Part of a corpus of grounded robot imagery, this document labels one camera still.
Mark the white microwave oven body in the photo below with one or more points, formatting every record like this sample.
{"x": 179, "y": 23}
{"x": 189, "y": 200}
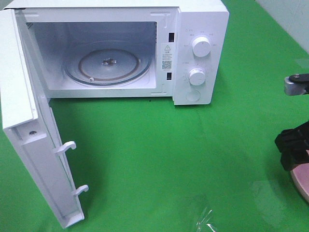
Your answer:
{"x": 170, "y": 25}

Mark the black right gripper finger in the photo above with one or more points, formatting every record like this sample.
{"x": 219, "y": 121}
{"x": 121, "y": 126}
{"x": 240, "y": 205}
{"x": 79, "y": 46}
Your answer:
{"x": 293, "y": 145}

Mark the upper white microwave knob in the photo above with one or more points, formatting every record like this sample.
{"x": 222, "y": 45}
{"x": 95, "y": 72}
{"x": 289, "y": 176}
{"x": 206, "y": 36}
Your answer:
{"x": 201, "y": 46}

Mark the white microwave knob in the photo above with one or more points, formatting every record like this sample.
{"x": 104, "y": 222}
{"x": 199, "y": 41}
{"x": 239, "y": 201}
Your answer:
{"x": 197, "y": 77}
{"x": 201, "y": 46}

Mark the pink plate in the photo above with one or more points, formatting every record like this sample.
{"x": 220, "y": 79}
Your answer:
{"x": 300, "y": 172}

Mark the white microwave door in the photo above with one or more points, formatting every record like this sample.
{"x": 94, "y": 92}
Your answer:
{"x": 28, "y": 120}

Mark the lower white microwave knob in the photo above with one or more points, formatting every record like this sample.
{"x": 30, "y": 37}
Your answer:
{"x": 197, "y": 77}

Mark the round door release button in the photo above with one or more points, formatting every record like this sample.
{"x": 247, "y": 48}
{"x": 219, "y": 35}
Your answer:
{"x": 193, "y": 96}

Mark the glass microwave turntable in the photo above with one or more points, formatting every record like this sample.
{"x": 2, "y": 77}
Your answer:
{"x": 108, "y": 63}

